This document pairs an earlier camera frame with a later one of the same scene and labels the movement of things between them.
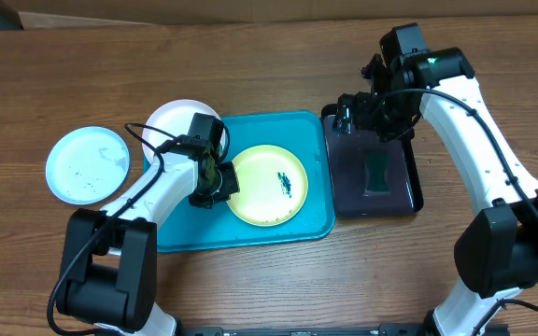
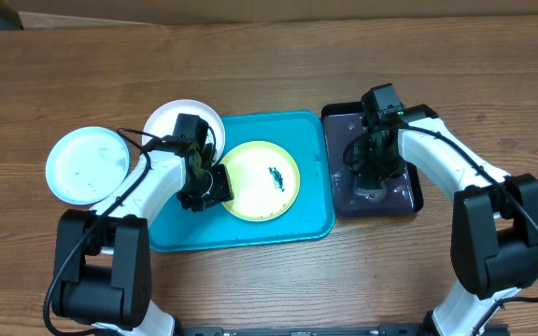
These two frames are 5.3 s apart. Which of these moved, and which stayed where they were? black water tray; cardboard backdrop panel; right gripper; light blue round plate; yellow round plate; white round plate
Moved: right gripper; yellow round plate
Stayed: black water tray; white round plate; cardboard backdrop panel; light blue round plate
